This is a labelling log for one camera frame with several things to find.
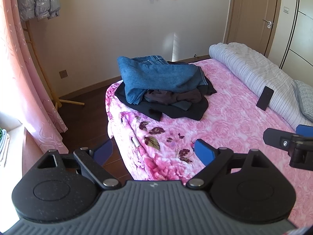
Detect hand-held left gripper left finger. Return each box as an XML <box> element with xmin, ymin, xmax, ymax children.
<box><xmin>37</xmin><ymin>139</ymin><xmax>121</xmax><ymax>190</ymax></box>

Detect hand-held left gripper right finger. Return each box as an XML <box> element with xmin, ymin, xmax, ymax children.
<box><xmin>186</xmin><ymin>139</ymin><xmax>269</xmax><ymax>189</ymax></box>

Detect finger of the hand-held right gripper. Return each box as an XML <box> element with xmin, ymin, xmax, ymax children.
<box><xmin>264</xmin><ymin>128</ymin><xmax>313</xmax><ymax>168</ymax></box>
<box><xmin>296</xmin><ymin>125</ymin><xmax>313</xmax><ymax>137</ymax></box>

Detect blue jeans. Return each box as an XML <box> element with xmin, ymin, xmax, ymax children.
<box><xmin>117</xmin><ymin>55</ymin><xmax>209</xmax><ymax>105</ymax></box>

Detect grey checked pillow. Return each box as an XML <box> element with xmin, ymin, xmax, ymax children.
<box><xmin>293</xmin><ymin>80</ymin><xmax>313</xmax><ymax>123</ymax></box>

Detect black phone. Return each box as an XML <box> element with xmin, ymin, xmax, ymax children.
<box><xmin>256</xmin><ymin>86</ymin><xmax>274</xmax><ymax>111</ymax></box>

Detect pink floral blanket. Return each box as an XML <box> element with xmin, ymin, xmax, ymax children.
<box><xmin>105</xmin><ymin>59</ymin><xmax>313</xmax><ymax>228</ymax></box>

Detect black garment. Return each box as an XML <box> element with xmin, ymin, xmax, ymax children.
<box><xmin>115</xmin><ymin>61</ymin><xmax>218</xmax><ymax>121</ymax></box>

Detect dark brown garment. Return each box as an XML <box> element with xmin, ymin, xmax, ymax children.
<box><xmin>143</xmin><ymin>88</ymin><xmax>202</xmax><ymax>108</ymax></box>

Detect striped light quilt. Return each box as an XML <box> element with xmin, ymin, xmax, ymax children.
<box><xmin>209</xmin><ymin>42</ymin><xmax>313</xmax><ymax>130</ymax></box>

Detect white wardrobe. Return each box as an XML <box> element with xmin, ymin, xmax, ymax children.
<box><xmin>279</xmin><ymin>0</ymin><xmax>313</xmax><ymax>84</ymax></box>

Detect stack of folded cloths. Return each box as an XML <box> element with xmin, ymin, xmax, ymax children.
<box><xmin>0</xmin><ymin>127</ymin><xmax>11</xmax><ymax>167</ymax></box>

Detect wooden coat rack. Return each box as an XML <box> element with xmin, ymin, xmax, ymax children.
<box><xmin>23</xmin><ymin>21</ymin><xmax>85</xmax><ymax>108</ymax></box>

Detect pink curtain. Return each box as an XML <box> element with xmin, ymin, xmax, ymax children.
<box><xmin>0</xmin><ymin>0</ymin><xmax>69</xmax><ymax>157</ymax></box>

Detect brown wooden door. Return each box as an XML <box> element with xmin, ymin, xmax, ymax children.
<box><xmin>224</xmin><ymin>0</ymin><xmax>283</xmax><ymax>59</ymax></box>

